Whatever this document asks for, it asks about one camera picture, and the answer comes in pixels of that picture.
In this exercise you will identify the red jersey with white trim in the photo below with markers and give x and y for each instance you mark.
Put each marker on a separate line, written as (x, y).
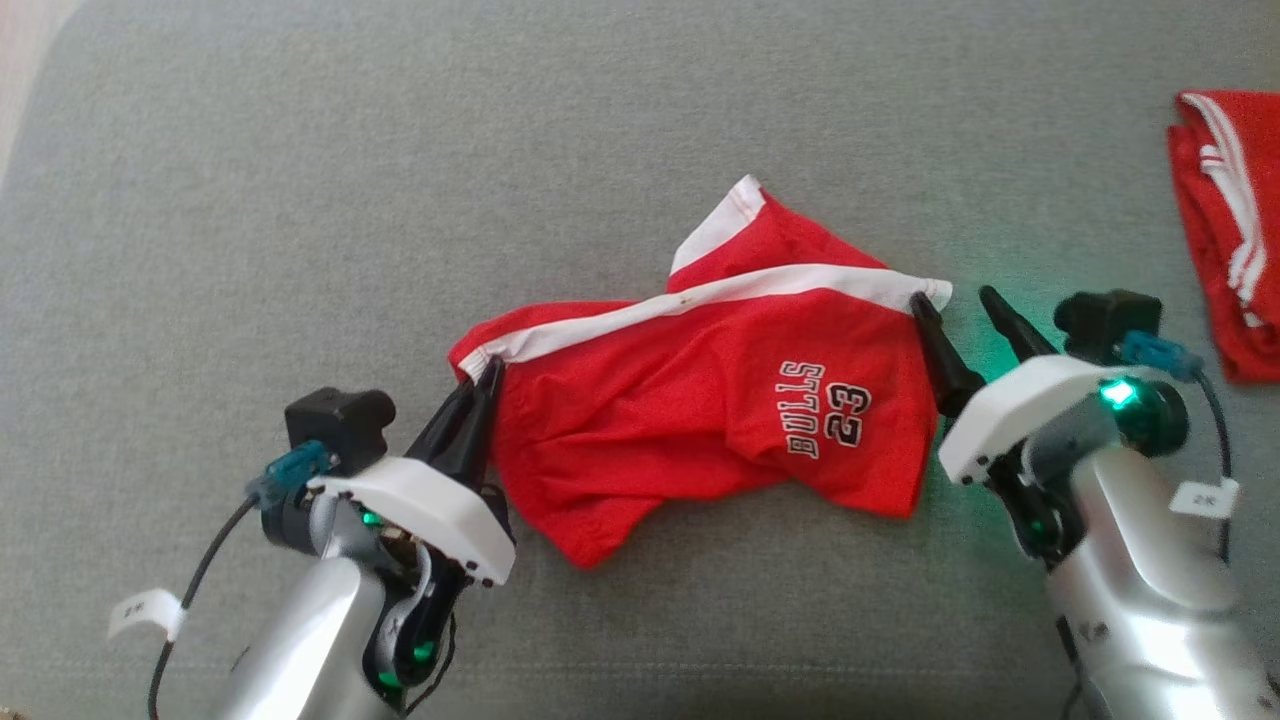
(1235, 250)

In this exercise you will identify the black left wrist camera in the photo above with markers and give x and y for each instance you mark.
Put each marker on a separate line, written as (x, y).
(340, 425)

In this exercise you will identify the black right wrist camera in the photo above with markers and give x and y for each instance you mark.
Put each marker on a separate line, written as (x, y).
(1105, 320)

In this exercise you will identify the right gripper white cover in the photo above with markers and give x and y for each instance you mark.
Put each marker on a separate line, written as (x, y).
(1020, 410)

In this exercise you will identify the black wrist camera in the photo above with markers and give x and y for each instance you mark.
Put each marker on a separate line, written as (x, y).
(340, 425)
(1105, 320)

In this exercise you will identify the red Bulls 23 shorts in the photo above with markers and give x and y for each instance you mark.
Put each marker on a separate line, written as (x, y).
(680, 400)

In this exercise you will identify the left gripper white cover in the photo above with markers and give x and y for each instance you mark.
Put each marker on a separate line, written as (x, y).
(430, 510)

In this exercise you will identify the grey sofa seat cushion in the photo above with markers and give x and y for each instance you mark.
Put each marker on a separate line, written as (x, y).
(600, 150)

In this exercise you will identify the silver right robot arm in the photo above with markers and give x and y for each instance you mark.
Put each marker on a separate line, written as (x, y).
(1150, 600)

